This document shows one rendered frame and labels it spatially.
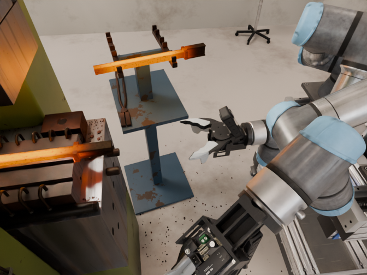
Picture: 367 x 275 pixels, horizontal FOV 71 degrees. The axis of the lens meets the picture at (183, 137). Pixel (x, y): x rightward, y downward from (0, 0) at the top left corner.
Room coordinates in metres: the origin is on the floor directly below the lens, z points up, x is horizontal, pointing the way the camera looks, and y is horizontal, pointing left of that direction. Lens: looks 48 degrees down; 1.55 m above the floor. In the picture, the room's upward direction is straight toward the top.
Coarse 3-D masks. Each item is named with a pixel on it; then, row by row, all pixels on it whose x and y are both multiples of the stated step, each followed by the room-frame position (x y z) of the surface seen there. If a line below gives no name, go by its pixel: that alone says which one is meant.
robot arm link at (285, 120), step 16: (336, 96) 0.36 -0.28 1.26; (352, 96) 0.35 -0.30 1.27; (272, 112) 0.38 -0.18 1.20; (288, 112) 0.36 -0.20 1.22; (304, 112) 0.35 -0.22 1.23; (320, 112) 0.34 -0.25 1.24; (336, 112) 0.33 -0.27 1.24; (352, 112) 0.33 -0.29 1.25; (272, 128) 0.35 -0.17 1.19; (288, 128) 0.33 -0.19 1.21; (304, 128) 0.32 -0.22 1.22
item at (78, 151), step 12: (84, 144) 0.46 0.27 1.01; (96, 144) 0.46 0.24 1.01; (108, 144) 0.46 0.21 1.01; (0, 156) 0.42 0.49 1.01; (12, 156) 0.42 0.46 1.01; (24, 156) 0.42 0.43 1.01; (36, 156) 0.42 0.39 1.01; (48, 156) 0.42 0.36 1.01; (60, 156) 0.43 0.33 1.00; (72, 156) 0.43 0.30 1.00; (84, 156) 0.44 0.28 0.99; (96, 156) 0.44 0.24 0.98
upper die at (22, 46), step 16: (16, 0) 0.52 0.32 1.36; (16, 16) 0.48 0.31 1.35; (0, 32) 0.40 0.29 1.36; (16, 32) 0.45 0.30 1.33; (0, 48) 0.38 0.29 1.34; (16, 48) 0.43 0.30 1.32; (32, 48) 0.49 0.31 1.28; (0, 64) 0.35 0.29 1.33; (16, 64) 0.40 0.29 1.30; (0, 80) 0.33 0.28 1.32; (16, 80) 0.37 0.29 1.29; (0, 96) 0.32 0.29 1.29; (16, 96) 0.34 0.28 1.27
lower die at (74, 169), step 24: (24, 144) 0.48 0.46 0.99; (48, 144) 0.48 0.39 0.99; (72, 144) 0.48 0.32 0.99; (0, 168) 0.39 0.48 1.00; (24, 168) 0.40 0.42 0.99; (48, 168) 0.40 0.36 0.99; (72, 168) 0.40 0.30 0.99; (24, 192) 0.33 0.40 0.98; (48, 192) 0.33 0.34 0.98; (72, 192) 0.33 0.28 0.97
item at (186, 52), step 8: (184, 48) 0.94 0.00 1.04; (192, 48) 0.93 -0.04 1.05; (200, 48) 0.95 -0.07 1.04; (144, 56) 0.89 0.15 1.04; (152, 56) 0.89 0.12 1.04; (160, 56) 0.89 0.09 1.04; (168, 56) 0.89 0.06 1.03; (176, 56) 0.90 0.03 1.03; (184, 56) 0.91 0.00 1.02; (192, 56) 0.93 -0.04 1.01; (200, 56) 0.94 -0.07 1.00; (104, 64) 0.83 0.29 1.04; (112, 64) 0.83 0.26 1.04; (120, 64) 0.83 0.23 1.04; (128, 64) 0.84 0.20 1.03; (136, 64) 0.85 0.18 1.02; (144, 64) 0.86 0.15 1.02; (96, 72) 0.80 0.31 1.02; (104, 72) 0.80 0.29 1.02
